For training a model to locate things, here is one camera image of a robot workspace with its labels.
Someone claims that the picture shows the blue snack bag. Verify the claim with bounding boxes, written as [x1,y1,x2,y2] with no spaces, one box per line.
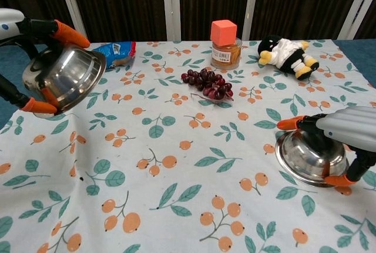
[90,41,137,70]

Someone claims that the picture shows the white partition frame post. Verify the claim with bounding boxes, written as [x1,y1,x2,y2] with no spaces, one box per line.
[337,0,375,40]
[241,0,262,41]
[55,0,88,41]
[161,0,182,42]

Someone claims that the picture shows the metal bowl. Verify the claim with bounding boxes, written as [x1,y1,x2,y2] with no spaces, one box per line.
[22,43,107,118]
[274,128,350,188]

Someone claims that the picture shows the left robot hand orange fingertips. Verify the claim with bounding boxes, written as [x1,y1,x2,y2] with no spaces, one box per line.
[0,8,91,115]

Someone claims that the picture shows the bunch of purple grapes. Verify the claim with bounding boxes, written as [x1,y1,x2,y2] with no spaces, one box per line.
[180,68,235,103]

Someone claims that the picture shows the black and white plush doll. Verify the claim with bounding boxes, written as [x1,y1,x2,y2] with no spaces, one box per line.
[257,34,320,81]

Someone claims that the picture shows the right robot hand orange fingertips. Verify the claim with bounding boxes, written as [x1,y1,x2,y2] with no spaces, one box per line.
[277,105,376,188]

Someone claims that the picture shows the clear jar of toothpicks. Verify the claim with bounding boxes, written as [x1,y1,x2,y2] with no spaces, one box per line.
[210,38,242,70]

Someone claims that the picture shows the floral tablecloth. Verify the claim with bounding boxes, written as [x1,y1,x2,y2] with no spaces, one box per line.
[0,39,376,253]

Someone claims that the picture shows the orange cube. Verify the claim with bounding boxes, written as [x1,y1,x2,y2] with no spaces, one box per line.
[211,19,238,47]

